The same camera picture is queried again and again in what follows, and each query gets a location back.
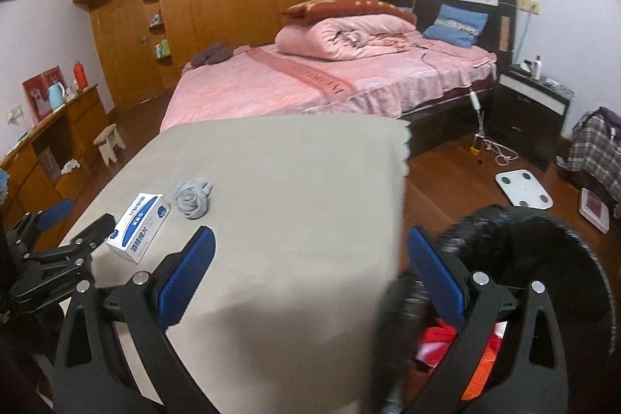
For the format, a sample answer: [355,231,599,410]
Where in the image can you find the orange knitted cloth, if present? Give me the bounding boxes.
[458,346,496,402]

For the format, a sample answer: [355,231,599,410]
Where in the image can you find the folded pink quilt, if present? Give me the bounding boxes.
[275,17,423,60]

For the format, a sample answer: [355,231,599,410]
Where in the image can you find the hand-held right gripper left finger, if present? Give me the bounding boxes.
[52,226,217,414]

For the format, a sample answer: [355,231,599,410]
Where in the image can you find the red-brown pillow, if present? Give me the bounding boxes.
[281,0,418,27]

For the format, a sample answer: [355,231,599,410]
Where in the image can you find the blue pillow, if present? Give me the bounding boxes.
[422,4,488,49]

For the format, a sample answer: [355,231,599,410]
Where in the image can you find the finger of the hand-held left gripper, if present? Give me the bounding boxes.
[5,199,75,260]
[29,213,117,279]

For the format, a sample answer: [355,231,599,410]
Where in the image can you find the white cable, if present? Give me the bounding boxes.
[468,89,520,165]

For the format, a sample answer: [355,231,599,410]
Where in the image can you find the red photo frame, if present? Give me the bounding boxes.
[43,66,66,90]
[23,72,54,124]

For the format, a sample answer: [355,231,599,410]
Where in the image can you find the red cloth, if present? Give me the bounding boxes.
[417,317,505,369]

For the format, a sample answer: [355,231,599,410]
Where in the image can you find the white bathroom scale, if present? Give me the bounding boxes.
[495,169,554,210]

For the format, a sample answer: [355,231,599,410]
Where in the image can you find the wooden desk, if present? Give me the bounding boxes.
[0,85,110,245]

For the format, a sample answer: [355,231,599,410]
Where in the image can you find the white blue box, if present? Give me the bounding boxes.
[104,192,172,264]

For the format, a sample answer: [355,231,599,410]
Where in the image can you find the grey rolled cloth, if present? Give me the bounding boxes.
[173,178,215,221]

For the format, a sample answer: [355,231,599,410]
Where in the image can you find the beige tablecloth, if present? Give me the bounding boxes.
[56,113,413,414]

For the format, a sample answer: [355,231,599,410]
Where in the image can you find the white wooden stool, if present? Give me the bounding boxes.
[94,124,127,165]

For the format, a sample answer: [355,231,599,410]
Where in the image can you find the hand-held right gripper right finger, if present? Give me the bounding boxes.
[406,226,569,414]

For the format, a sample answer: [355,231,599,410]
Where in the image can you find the plaid cloth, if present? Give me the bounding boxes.
[565,106,621,218]

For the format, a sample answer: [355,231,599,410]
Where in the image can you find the bed with pink bedspread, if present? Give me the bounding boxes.
[159,0,517,155]

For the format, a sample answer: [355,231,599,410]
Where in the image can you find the black nightstand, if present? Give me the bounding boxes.
[487,64,572,172]

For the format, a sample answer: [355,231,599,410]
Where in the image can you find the white pink flat box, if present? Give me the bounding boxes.
[577,188,612,234]

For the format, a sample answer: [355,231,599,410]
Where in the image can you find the black trash bag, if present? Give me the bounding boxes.
[376,204,614,414]

